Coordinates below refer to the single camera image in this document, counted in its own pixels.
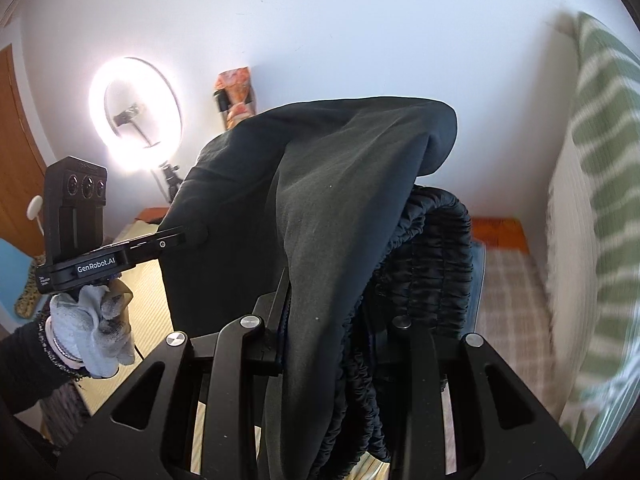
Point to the yellow striped cloth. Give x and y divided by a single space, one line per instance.
145 300

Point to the green striped white pillow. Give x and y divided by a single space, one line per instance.
605 185

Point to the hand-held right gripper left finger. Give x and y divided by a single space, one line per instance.
267 340

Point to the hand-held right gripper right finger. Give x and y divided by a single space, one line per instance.
415 360

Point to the black pants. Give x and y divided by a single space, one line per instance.
325 200

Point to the person's striped clothing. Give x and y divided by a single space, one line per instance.
65 410

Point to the white clip lamp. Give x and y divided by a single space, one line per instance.
35 205

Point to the folded silver tripod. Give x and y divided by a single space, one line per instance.
221 102

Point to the person's left forearm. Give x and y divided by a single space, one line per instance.
25 360

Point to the leopard print cloth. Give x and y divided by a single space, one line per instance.
27 305

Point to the brown wooden door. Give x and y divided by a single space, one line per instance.
20 160

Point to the person's left hand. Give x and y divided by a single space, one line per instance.
100 325

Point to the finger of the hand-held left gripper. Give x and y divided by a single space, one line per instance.
167 242

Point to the folded light blue blanket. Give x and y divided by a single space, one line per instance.
480 270

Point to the black mini tripod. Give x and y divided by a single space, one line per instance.
172 180

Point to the gooseneck phone holder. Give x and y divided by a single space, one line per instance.
131 112

